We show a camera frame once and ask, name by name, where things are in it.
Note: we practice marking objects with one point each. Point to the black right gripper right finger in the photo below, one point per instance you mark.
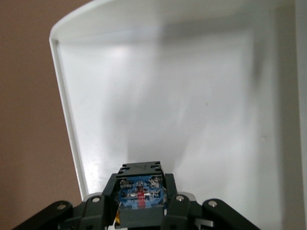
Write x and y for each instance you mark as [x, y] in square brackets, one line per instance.
[182, 213]

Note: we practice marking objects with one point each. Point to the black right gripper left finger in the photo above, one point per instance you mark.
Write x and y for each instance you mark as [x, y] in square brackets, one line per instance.
[96, 213]

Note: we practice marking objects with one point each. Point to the brown table cover mat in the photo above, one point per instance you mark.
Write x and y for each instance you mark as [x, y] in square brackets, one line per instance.
[24, 95]

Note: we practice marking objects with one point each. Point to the green push button switch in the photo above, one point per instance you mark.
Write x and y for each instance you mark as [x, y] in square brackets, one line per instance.
[140, 191]

